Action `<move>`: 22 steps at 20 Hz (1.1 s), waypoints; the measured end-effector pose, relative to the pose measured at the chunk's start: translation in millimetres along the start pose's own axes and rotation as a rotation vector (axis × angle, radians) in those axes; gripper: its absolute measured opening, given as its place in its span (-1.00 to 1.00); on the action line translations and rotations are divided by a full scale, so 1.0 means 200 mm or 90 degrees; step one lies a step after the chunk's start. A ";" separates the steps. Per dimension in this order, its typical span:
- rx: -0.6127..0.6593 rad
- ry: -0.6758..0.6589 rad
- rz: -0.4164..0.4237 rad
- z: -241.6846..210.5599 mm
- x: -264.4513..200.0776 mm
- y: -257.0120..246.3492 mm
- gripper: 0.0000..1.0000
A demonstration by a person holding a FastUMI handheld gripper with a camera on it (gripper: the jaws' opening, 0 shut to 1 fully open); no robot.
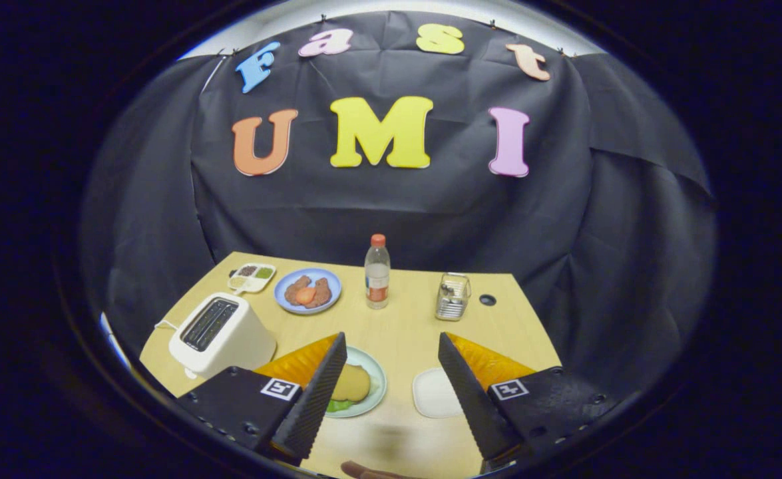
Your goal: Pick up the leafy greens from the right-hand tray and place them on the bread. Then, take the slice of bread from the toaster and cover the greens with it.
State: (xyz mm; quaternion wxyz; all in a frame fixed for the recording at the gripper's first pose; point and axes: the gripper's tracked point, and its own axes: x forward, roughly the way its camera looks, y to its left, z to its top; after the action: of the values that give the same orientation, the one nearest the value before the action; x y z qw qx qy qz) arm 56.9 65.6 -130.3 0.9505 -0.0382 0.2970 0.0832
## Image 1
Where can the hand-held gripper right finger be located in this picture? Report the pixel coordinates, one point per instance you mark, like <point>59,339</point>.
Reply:
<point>474,399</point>

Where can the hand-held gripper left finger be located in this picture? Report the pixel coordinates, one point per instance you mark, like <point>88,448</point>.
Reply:
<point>314,406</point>

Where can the green lettuce leaf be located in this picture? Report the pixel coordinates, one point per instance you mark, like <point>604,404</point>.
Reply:
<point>339,404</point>

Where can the round brown bread slice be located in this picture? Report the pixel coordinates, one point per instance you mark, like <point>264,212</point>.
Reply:
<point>352,384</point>

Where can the small white square plate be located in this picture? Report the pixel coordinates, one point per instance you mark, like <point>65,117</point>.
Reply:
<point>434,392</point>

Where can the pale green plate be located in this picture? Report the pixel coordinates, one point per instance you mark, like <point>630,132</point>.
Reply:
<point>374,372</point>

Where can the metal utensil holder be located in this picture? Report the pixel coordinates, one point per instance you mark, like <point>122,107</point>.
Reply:
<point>452,303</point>

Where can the black table grommet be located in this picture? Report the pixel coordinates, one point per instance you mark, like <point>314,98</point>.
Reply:
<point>487,300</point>

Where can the white toaster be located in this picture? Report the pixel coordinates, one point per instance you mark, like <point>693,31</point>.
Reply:
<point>231,346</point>

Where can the red tomato slice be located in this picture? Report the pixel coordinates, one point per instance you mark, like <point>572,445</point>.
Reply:
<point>305,296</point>

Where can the brown meat patty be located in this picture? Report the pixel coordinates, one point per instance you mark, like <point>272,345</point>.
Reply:
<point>324,293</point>
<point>293,289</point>

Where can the blue plate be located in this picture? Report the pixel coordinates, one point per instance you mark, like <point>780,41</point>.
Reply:
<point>307,273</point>

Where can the white sectioned dish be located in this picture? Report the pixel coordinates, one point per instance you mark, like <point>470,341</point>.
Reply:
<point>257,285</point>

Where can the clear red-capped water bottle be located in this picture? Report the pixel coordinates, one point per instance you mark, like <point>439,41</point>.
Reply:
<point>377,279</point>

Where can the pile of green beans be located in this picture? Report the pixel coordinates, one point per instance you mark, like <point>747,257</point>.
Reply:
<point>265,272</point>

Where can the pile of pale beans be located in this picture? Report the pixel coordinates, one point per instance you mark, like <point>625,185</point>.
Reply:
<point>239,281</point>

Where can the pile of dark beans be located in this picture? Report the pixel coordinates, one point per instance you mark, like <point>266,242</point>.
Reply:
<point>248,271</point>

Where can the black backdrop cloth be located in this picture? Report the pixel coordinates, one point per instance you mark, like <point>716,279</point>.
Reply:
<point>390,213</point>

